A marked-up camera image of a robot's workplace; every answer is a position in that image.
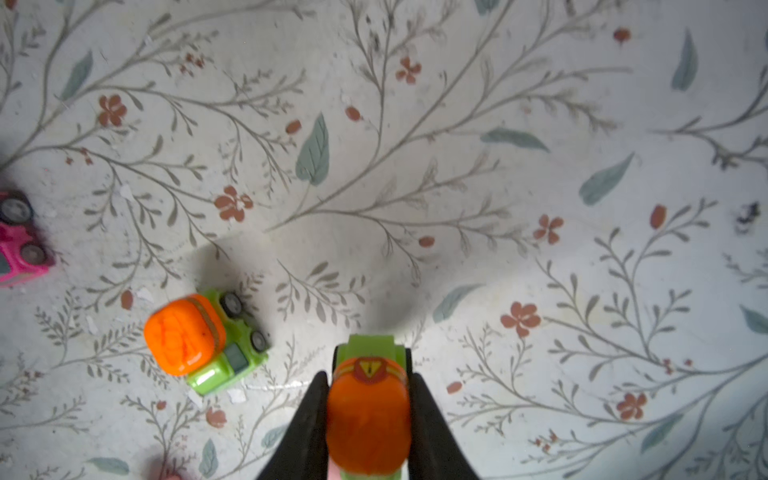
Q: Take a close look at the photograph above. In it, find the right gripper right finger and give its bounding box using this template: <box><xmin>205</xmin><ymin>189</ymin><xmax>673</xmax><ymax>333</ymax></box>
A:
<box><xmin>407</xmin><ymin>373</ymin><xmax>479</xmax><ymax>480</ymax></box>

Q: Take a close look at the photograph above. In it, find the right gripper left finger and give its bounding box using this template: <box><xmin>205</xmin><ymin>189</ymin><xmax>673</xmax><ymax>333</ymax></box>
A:
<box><xmin>256</xmin><ymin>371</ymin><xmax>329</xmax><ymax>480</ymax></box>

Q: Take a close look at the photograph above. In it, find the orange green mixer toy truck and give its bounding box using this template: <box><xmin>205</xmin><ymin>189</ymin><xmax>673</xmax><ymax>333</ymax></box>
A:
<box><xmin>143</xmin><ymin>289</ymin><xmax>269</xmax><ymax>397</ymax></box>

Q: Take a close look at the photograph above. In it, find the pink green striped toy truck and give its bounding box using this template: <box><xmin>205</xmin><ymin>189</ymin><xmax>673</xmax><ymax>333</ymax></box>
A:
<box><xmin>1</xmin><ymin>191</ymin><xmax>54</xmax><ymax>288</ymax></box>

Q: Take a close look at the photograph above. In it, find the pink toy pig right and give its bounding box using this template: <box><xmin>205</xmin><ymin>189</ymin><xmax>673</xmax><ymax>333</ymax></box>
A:
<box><xmin>144</xmin><ymin>458</ymin><xmax>183</xmax><ymax>480</ymax></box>

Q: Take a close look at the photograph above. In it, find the floral patterned table mat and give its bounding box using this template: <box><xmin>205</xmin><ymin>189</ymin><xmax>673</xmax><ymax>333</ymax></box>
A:
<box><xmin>1</xmin><ymin>1</ymin><xmax>767</xmax><ymax>479</ymax></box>

